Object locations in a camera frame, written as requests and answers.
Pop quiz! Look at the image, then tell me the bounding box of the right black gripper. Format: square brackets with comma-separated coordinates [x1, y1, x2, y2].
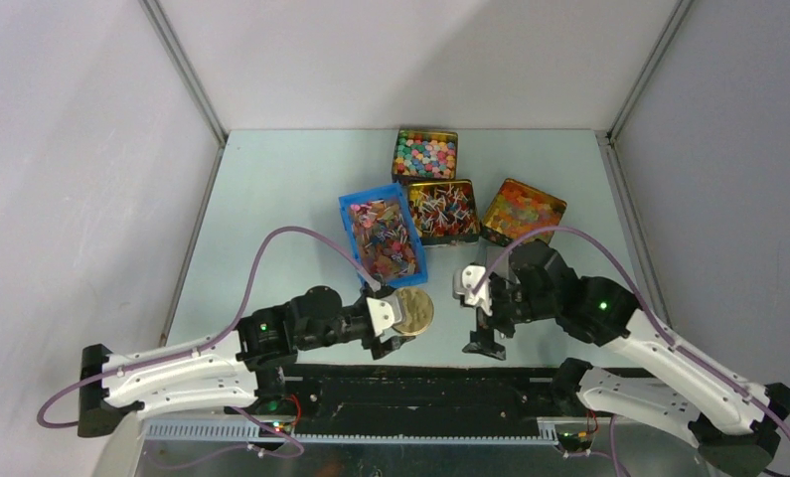
[461, 275, 557, 360]

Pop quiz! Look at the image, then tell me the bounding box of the round gold jar lid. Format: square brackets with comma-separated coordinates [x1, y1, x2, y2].
[393, 286, 434, 336]

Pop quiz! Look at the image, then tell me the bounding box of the blue plastic candy bin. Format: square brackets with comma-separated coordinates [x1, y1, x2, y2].
[338, 183, 428, 288]

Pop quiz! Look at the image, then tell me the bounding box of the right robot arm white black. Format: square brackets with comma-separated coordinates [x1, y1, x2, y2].
[452, 240, 790, 476]

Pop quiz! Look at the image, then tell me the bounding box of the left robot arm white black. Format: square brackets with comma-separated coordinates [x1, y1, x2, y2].
[78, 286, 434, 438]

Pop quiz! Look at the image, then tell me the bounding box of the tin of stick candies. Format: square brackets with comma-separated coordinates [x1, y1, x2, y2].
[405, 180, 481, 247]

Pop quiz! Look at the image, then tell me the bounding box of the tin of gummy candies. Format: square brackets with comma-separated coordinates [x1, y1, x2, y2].
[481, 178, 567, 246]

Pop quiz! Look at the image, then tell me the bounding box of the tin of pastel candies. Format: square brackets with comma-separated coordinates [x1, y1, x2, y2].
[391, 128, 459, 184]

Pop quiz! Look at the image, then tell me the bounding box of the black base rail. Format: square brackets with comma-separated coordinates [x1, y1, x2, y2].
[245, 364, 590, 432]

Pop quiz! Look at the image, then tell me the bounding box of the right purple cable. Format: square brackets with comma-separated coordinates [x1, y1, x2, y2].
[471, 226, 790, 477]

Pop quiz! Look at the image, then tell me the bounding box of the slotted cable duct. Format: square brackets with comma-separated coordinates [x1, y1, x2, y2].
[144, 418, 558, 445]

